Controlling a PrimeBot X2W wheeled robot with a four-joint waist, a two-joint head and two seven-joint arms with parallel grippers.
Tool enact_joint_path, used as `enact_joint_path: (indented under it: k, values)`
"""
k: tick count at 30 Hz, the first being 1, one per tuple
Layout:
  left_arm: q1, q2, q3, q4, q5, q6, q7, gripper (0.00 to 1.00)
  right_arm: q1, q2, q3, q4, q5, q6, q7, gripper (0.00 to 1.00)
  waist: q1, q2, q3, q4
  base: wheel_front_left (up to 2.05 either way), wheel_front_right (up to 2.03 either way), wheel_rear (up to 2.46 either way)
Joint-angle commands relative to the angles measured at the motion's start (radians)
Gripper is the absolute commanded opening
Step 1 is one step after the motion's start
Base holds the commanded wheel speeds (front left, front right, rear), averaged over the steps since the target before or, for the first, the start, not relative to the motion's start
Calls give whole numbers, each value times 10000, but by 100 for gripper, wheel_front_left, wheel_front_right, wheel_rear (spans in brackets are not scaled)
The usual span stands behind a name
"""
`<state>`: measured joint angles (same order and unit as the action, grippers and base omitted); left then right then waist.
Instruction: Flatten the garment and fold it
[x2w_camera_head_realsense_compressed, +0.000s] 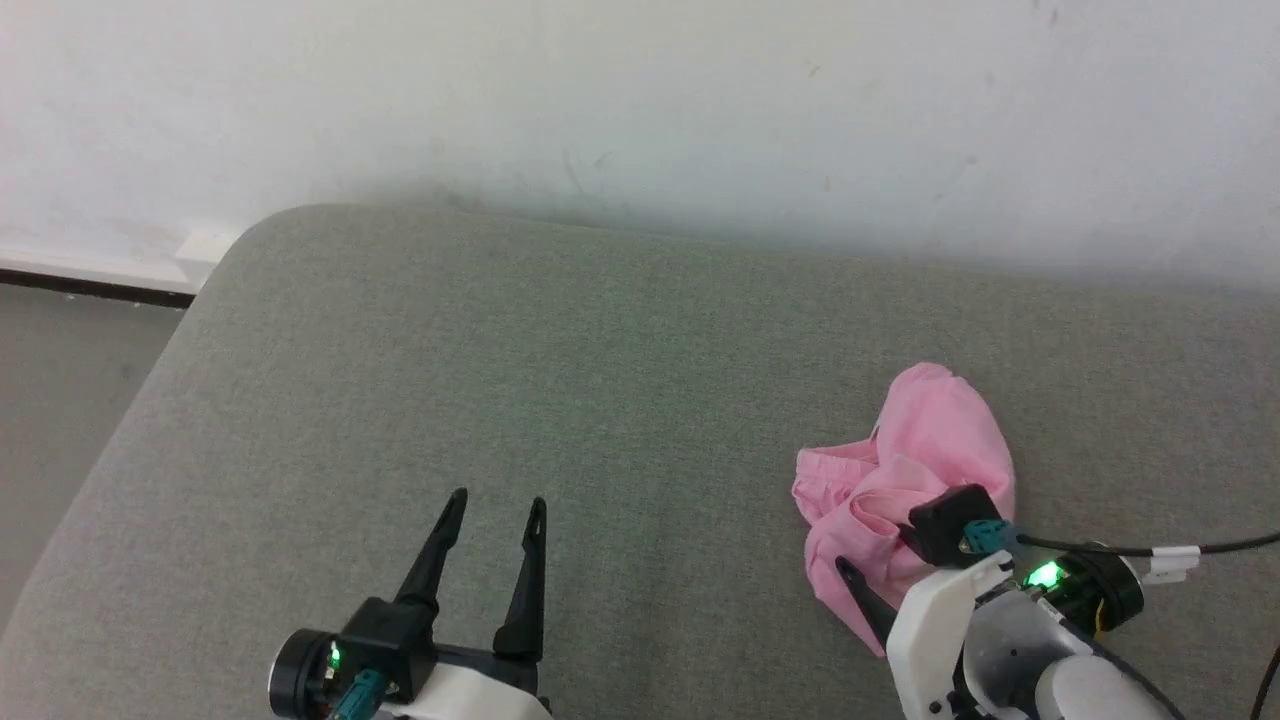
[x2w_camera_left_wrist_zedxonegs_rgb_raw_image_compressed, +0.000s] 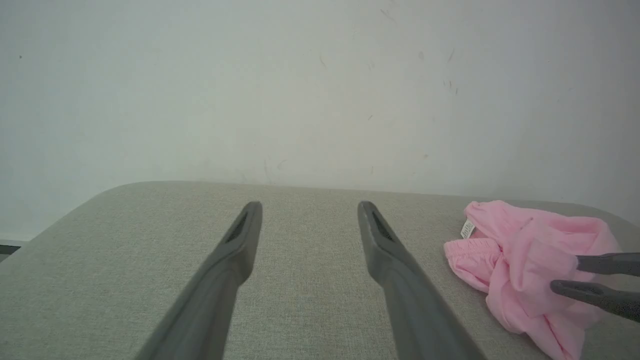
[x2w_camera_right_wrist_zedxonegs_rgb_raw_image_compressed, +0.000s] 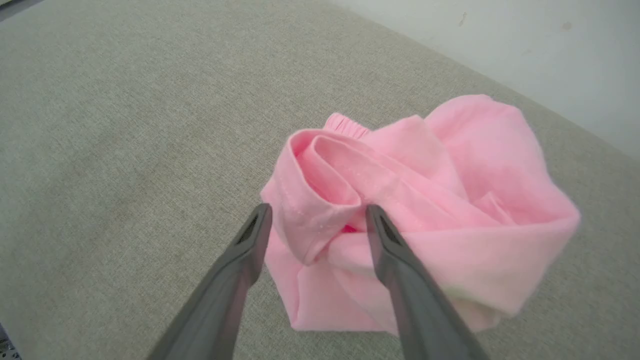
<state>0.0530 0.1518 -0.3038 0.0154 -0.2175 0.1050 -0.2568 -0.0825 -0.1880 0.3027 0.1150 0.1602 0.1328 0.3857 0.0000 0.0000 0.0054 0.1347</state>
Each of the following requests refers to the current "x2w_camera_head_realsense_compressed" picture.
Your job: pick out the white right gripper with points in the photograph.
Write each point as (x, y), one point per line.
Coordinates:
(925, 630)

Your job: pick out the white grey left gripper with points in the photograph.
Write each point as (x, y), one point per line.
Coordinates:
(470, 695)

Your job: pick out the pink garment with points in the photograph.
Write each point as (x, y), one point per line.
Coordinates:
(940, 430)

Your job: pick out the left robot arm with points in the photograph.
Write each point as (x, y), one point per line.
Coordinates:
(295, 680)

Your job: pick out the grey-green fabric sofa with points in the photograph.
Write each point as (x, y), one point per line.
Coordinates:
(600, 400)

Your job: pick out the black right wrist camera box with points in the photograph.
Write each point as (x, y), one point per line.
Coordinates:
(945, 525)

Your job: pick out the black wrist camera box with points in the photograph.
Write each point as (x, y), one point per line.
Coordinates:
(390, 640)
(945, 525)

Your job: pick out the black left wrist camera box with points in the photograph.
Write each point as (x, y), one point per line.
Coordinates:
(390, 640)

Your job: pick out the white wall baseboard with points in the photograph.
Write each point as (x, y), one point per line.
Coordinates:
(90, 268)

